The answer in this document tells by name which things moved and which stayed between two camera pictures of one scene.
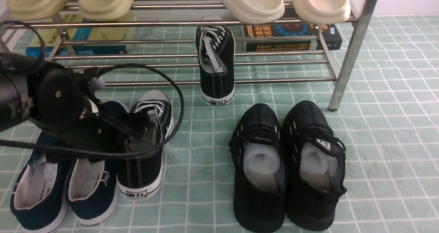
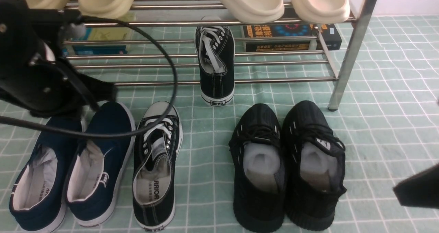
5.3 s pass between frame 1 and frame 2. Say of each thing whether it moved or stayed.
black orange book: stayed
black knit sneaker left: stayed
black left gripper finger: moved
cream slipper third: stayed
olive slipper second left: stayed
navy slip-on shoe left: stayed
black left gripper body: moved
